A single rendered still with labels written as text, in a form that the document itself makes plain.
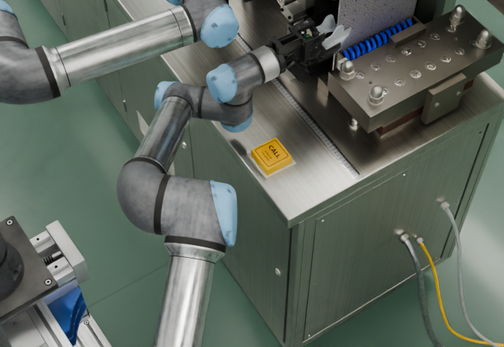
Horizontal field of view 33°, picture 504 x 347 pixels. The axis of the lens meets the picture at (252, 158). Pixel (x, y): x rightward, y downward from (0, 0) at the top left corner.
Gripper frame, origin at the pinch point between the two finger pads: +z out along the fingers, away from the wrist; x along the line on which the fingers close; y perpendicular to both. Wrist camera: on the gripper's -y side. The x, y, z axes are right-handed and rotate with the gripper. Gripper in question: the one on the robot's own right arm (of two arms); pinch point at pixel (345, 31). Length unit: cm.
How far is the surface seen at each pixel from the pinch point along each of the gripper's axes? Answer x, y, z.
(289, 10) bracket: 8.5, 4.6, -9.7
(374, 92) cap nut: -16.9, -2.4, -4.0
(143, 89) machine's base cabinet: 56, -57, -30
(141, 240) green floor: 38, -109, -46
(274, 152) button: -10.1, -16.6, -25.9
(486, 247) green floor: -27, -109, 50
